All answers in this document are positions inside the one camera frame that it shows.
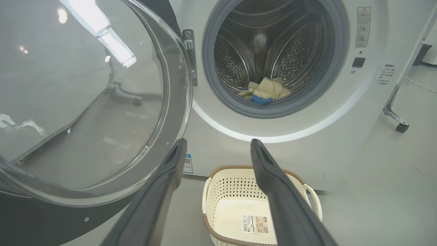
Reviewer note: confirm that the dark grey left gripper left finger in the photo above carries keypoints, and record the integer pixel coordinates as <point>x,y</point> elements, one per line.
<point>153,208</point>

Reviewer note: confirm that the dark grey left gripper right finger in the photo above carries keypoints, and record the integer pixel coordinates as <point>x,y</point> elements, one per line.
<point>290,212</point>

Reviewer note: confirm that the black washing machine door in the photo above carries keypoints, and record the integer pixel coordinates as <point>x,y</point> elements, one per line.
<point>102,102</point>

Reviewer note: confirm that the pale yellow garment blue trim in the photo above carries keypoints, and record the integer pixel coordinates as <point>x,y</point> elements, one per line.
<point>269,89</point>
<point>247,91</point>

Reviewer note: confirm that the white front-load washing machine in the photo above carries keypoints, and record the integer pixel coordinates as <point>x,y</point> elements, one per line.
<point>307,153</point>

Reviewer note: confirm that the steel washing machine drum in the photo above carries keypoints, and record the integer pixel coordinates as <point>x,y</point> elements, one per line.
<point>297,51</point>

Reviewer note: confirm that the silver metal door hinge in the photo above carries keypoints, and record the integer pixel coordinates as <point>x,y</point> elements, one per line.
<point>189,51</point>

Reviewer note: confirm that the paper basket label sticker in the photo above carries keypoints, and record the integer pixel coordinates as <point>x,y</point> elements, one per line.
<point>255,224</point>

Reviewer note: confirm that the blue energy label sticker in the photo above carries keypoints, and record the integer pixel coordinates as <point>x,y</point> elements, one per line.
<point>188,164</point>

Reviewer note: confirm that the cream laundry basket brown rim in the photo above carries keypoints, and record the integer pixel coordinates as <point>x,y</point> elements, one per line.
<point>232,205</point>

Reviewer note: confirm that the metal partition foot with caster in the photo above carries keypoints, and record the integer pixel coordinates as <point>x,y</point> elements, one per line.
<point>392,112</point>

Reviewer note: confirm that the grey warning sticker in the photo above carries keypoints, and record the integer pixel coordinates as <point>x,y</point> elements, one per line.
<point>363,27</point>

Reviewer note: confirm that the black floor-standing object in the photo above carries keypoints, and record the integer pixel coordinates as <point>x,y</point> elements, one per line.
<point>421,54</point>

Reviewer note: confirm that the white partition panel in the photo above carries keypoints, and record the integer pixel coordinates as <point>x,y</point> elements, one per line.
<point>423,34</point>

